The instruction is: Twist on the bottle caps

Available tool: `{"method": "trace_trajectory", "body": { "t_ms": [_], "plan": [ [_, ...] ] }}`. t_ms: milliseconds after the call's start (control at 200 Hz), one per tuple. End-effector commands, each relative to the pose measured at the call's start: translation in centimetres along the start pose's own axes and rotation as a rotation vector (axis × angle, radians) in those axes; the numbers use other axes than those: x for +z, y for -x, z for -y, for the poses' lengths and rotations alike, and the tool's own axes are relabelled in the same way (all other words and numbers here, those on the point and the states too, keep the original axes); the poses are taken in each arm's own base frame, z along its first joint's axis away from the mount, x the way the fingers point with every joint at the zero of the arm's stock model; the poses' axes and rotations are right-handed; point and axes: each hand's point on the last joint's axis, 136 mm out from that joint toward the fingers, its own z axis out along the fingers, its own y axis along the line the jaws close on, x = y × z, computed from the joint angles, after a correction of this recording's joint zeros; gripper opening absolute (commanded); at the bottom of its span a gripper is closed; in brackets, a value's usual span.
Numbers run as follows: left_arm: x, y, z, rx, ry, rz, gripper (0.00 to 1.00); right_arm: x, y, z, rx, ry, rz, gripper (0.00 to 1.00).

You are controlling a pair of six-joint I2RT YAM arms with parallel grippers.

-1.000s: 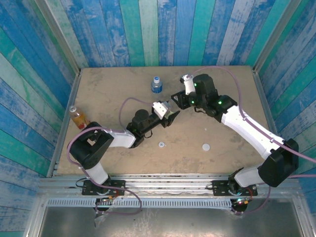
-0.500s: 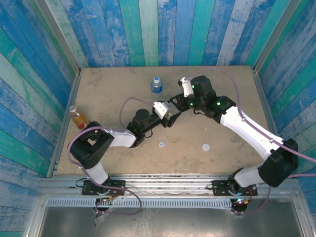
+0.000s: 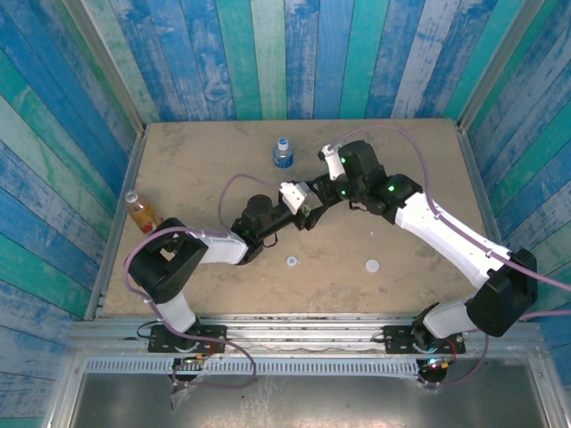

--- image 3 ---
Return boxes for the small clear blue-label bottle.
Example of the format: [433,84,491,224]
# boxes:
[271,136,295,170]

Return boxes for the orange tea bottle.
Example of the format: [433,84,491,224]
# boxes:
[124,189,165,235]

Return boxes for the aluminium table edge strip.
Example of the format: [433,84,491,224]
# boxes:
[83,127,148,321]
[457,124,528,321]

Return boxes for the steel sheet tray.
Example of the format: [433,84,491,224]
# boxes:
[66,372,552,428]

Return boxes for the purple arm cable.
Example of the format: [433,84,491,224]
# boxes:
[327,124,571,389]
[123,173,295,389]

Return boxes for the aluminium frame rail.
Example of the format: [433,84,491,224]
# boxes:
[69,314,543,356]

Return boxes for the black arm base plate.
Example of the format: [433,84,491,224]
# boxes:
[146,324,228,354]
[384,324,468,356]

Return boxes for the white slotted cable duct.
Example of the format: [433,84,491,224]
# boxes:
[83,358,423,376]

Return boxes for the base wire bundle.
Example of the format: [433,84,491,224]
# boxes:
[170,351,214,381]
[417,341,459,389]

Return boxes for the aluminium corner post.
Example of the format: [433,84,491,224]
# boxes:
[457,0,549,130]
[61,0,148,135]

